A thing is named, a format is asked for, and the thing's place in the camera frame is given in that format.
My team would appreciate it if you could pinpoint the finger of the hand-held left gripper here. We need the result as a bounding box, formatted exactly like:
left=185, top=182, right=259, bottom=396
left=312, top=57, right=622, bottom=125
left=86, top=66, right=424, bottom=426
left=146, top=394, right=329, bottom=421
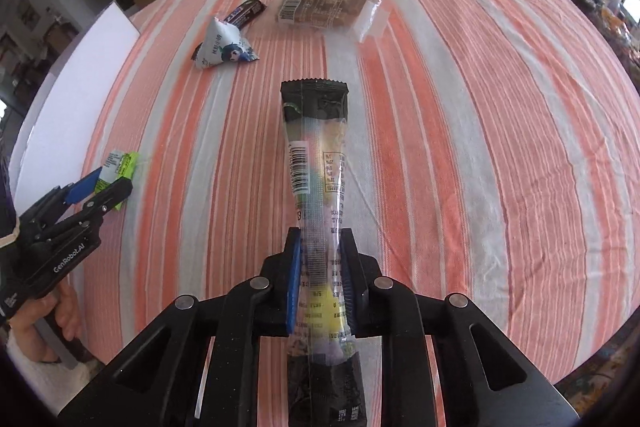
left=42, top=179, right=135, bottom=240
left=30, top=167, right=104, bottom=220

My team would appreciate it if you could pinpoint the light green snack packet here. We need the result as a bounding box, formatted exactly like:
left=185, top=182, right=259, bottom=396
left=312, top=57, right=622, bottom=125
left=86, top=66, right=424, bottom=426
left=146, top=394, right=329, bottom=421
left=97, top=148, right=140, bottom=211

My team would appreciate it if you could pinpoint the wooden dining chair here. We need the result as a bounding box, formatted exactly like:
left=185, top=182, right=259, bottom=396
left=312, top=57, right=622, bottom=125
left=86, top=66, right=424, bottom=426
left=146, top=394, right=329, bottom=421
left=30, top=19, right=81, bottom=68

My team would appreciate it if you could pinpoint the white milk pouch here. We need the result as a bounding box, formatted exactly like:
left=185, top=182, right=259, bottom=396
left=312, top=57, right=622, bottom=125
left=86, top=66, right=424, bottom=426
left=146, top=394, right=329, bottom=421
left=191, top=16, right=260, bottom=70

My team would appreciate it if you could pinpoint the black chocolate bar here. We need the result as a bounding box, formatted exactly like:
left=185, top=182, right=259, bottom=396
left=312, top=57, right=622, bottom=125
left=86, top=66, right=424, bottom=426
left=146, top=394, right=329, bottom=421
left=222, top=0, right=268, bottom=28

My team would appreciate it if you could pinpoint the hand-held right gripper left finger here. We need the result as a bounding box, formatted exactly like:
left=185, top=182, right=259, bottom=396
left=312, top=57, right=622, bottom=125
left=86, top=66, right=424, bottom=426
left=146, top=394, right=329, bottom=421
left=57, top=227, right=303, bottom=427

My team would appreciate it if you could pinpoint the orange striped tablecloth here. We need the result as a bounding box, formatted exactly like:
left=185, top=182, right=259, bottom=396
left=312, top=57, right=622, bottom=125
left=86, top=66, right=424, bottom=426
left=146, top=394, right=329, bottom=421
left=65, top=0, right=640, bottom=427

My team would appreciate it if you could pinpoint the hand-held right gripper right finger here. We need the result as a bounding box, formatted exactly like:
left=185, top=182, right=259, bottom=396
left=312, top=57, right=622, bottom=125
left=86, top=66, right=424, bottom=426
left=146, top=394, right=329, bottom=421
left=340, top=227, right=581, bottom=427

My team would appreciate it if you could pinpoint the person's left hand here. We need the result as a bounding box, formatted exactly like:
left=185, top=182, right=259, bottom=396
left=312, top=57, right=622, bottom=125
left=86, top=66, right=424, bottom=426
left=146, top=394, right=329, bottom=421
left=7, top=279, right=83, bottom=365

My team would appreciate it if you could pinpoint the framed wall painting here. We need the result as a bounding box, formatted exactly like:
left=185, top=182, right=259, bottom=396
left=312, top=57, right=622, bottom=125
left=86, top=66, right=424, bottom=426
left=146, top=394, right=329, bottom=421
left=15, top=0, right=41, bottom=28

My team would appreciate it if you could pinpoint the person's left forearm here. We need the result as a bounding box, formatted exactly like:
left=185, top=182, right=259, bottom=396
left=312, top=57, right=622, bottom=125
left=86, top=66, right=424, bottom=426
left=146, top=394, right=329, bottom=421
left=5, top=332, right=101, bottom=413

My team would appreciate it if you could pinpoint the long black clear snack packet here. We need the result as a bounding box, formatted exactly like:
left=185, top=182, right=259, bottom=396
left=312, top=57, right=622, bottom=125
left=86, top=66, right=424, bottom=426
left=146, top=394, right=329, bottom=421
left=280, top=78, right=370, bottom=427

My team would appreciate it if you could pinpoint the clear brown biscuit packet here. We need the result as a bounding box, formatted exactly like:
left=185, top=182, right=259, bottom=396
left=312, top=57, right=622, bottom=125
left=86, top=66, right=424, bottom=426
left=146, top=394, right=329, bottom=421
left=275, top=0, right=396, bottom=44

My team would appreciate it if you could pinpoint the floral fabric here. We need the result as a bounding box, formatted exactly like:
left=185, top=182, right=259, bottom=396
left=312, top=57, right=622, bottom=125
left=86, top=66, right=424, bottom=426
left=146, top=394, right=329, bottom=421
left=555, top=332, right=640, bottom=403

